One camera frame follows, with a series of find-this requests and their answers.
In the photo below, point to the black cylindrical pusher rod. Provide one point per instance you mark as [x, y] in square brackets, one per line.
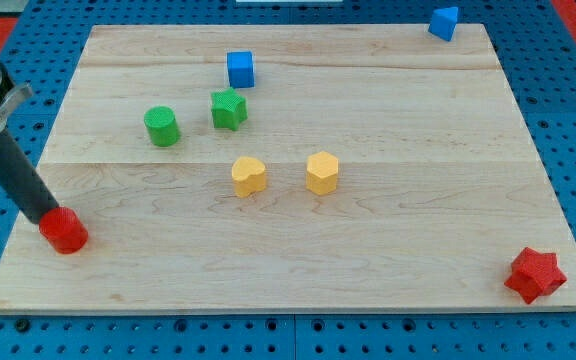
[21, 182]

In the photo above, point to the red star block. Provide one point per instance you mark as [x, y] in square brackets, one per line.
[535, 274]

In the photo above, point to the green star block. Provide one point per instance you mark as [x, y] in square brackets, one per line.
[229, 109]

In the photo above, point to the red cylinder block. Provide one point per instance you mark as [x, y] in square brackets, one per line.
[63, 230]

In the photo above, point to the green cylinder block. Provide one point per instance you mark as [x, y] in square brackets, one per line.
[161, 125]

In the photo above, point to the light wooden board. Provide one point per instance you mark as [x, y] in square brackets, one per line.
[440, 185]

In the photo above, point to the yellow heart block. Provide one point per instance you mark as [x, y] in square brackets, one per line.
[248, 176]

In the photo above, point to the blue cube block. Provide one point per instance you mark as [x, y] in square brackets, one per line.
[240, 69]

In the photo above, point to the yellow hexagon block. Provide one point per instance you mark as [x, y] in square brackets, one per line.
[322, 173]

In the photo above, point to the blue triangular prism block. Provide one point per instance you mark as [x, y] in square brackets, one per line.
[443, 22]

